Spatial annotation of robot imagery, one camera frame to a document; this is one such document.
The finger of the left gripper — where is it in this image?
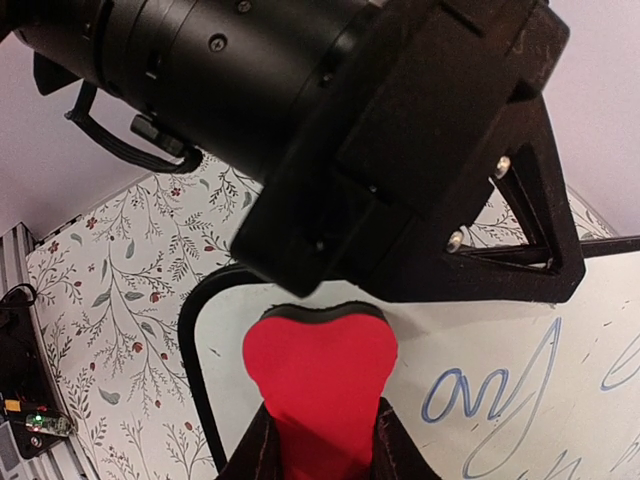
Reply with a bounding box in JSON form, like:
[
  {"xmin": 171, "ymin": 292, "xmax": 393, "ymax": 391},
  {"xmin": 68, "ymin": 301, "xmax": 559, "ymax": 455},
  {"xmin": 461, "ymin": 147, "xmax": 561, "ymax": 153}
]
[{"xmin": 389, "ymin": 98, "xmax": 586, "ymax": 303}]

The white whiteboard with black frame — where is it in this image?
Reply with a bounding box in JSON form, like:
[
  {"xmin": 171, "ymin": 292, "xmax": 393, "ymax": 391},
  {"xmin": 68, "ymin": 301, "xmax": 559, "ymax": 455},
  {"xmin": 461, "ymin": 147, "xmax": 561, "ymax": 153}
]
[{"xmin": 178, "ymin": 238, "xmax": 639, "ymax": 479}]

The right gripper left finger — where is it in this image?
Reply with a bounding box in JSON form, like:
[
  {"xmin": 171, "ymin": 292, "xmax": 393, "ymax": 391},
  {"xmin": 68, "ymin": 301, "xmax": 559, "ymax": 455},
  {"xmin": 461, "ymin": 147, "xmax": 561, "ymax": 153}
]
[{"xmin": 217, "ymin": 405, "xmax": 284, "ymax": 480}]

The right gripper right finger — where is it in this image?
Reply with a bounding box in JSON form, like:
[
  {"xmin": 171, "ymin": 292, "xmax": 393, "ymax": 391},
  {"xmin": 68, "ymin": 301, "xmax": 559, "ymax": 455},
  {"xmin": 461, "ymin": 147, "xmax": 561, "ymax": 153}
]
[{"xmin": 369, "ymin": 397, "xmax": 440, "ymax": 480}]

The floral patterned table mat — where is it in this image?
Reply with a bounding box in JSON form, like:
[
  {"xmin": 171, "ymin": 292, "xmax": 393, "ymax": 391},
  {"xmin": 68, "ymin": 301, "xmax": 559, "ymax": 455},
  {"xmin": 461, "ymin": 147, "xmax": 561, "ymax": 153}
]
[{"xmin": 24, "ymin": 149, "xmax": 616, "ymax": 480}]

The red whiteboard eraser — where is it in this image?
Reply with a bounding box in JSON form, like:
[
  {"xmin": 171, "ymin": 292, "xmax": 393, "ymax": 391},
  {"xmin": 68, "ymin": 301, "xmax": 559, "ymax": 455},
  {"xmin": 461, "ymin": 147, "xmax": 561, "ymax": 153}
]
[{"xmin": 242, "ymin": 301, "xmax": 398, "ymax": 479}]

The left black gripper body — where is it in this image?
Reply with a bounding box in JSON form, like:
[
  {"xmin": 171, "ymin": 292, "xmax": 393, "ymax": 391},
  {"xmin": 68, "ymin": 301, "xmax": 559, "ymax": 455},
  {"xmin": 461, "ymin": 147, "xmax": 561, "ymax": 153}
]
[{"xmin": 231, "ymin": 1, "xmax": 570, "ymax": 300}]

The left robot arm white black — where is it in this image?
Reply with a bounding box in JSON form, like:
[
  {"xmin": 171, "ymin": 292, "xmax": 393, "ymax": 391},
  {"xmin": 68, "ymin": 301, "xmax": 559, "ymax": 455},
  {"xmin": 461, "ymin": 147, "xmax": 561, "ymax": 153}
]
[{"xmin": 1, "ymin": 1, "xmax": 586, "ymax": 303}]

